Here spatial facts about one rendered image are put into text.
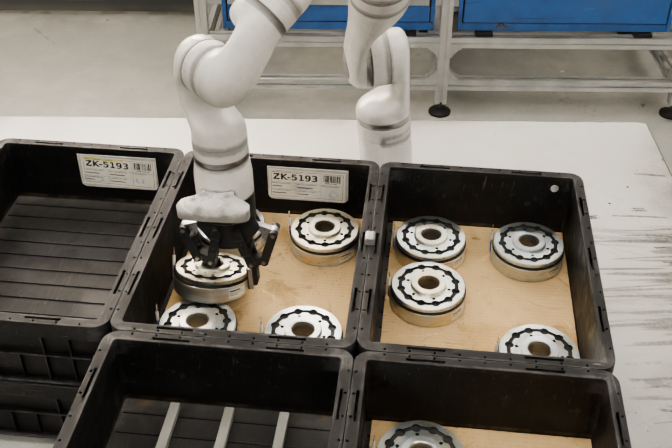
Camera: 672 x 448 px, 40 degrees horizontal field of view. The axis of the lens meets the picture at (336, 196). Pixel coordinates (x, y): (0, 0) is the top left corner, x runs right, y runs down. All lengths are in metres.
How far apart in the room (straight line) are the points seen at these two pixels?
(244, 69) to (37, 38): 3.02
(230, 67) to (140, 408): 0.43
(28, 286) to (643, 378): 0.90
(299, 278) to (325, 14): 1.94
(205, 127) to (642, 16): 2.38
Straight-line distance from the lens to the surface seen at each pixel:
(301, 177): 1.41
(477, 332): 1.27
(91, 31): 4.07
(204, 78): 1.07
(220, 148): 1.13
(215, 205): 1.14
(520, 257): 1.35
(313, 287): 1.32
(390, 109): 1.54
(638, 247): 1.68
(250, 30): 1.09
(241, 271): 1.27
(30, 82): 3.73
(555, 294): 1.35
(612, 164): 1.88
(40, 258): 1.44
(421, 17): 3.20
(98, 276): 1.39
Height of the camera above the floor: 1.70
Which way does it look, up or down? 36 degrees down
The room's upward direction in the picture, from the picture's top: straight up
